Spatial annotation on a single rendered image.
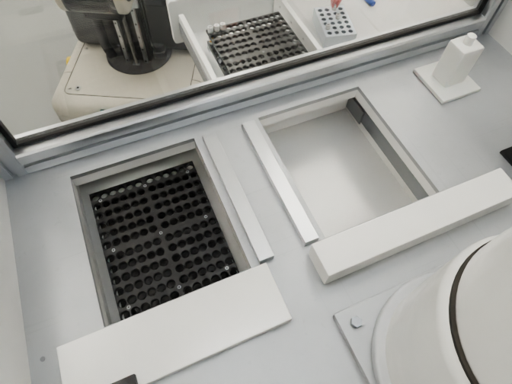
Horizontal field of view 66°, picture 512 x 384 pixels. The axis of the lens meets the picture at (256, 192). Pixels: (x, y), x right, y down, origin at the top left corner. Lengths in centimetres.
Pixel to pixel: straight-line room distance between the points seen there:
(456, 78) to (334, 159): 25
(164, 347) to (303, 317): 18
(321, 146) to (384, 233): 30
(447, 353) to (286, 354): 21
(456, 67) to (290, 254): 44
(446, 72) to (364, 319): 46
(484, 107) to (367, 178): 24
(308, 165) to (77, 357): 50
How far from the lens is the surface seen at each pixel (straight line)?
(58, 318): 58
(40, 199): 66
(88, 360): 54
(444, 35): 88
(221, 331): 51
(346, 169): 79
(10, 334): 55
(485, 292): 33
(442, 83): 81
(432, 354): 40
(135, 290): 60
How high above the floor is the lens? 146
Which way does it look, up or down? 59 degrees down
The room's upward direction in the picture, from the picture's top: 3 degrees clockwise
